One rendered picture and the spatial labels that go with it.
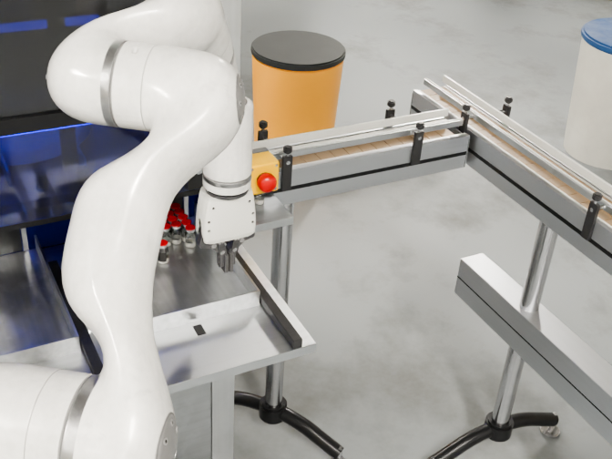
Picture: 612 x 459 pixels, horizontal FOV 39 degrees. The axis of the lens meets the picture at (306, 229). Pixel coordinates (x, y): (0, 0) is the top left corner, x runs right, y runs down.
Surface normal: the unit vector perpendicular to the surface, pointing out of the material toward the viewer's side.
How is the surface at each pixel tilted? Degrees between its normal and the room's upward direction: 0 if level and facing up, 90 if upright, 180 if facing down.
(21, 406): 26
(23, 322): 0
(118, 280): 46
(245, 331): 0
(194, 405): 90
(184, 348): 0
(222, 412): 90
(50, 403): 19
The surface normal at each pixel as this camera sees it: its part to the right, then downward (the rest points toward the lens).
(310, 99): 0.30, 0.57
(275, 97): -0.46, 0.50
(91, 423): -0.07, -0.43
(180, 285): 0.06, -0.84
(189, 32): 0.56, 0.57
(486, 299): -0.89, 0.20
